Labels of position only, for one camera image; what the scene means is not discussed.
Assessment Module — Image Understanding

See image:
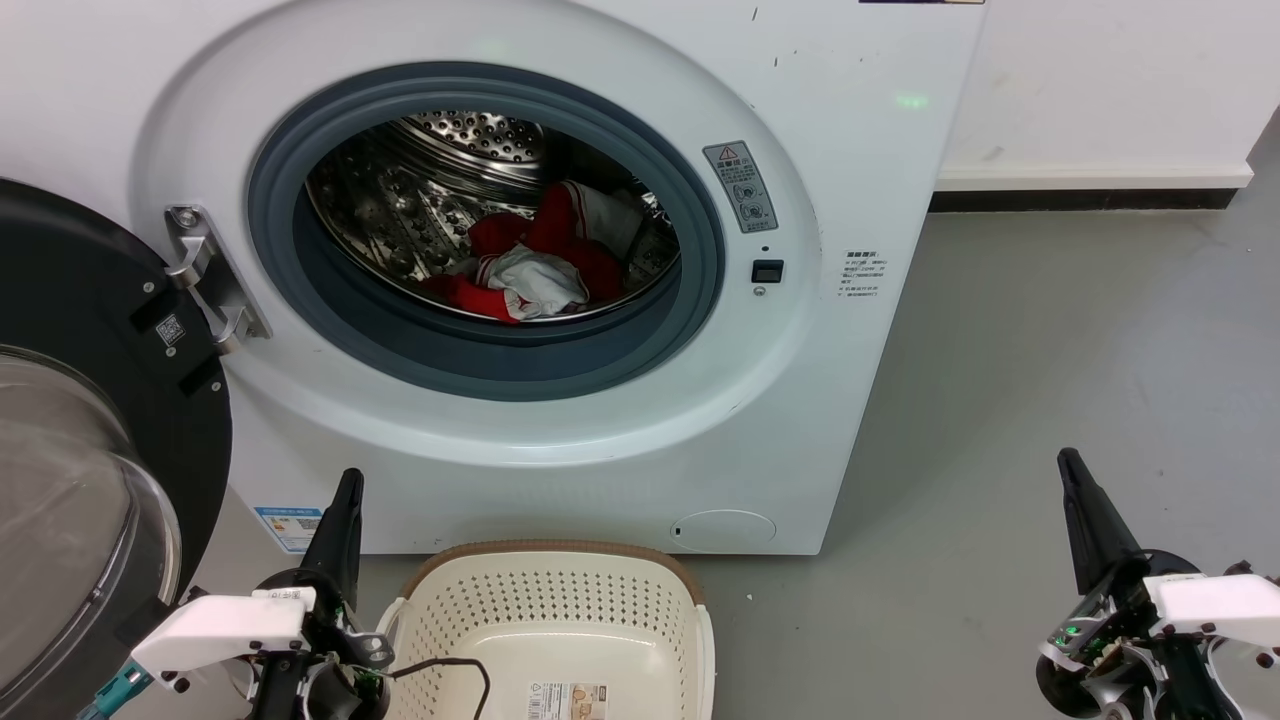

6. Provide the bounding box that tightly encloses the cream plastic laundry basket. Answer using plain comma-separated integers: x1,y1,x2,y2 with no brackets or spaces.
374,540,717,720

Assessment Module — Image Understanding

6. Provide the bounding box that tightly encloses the white front-load washing machine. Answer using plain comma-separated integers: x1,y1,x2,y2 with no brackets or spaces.
0,0,991,557

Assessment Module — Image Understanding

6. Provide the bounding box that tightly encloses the thin black cable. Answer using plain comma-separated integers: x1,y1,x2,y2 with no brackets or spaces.
384,655,492,720

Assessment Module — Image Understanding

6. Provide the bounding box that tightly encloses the printed product label sticker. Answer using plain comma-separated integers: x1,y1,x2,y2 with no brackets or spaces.
527,681,609,720

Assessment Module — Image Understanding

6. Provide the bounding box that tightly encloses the small white text sticker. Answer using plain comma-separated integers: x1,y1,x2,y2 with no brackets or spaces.
839,249,887,302

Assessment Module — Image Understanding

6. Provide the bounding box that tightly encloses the teal cable connector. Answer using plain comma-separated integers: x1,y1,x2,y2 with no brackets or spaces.
78,664,153,720

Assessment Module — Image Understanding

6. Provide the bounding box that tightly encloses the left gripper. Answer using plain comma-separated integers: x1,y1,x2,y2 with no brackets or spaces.
248,467,395,720

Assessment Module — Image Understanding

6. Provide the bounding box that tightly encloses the silver metal door hinge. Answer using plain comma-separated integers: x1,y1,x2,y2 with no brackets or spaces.
163,204,272,355

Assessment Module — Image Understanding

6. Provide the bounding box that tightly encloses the grey rubber door gasket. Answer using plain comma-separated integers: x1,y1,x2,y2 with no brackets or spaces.
246,61,727,404

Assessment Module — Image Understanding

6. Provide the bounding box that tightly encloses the round white filter cover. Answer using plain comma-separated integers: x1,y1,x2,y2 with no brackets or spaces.
671,509,778,554

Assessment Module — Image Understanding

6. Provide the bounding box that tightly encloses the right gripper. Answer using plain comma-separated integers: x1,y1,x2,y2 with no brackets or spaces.
1035,447,1246,720

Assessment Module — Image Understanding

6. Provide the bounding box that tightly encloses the black baseboard strip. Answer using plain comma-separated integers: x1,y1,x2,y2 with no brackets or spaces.
929,187,1243,214

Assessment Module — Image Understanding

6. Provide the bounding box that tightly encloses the red garment with white trim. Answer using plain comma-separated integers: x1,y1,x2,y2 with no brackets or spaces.
420,180,653,324

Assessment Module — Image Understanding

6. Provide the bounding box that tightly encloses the blue and white energy label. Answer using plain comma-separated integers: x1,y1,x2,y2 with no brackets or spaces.
252,504,324,555

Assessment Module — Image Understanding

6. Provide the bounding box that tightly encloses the black washer door with glass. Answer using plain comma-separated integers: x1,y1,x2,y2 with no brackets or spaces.
0,178,234,720

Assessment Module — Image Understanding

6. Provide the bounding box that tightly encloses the grey warning label sticker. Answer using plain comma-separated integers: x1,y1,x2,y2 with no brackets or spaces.
702,140,780,236

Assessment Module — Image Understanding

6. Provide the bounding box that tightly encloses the steel washing machine drum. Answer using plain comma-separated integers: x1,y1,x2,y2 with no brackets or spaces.
304,110,684,325

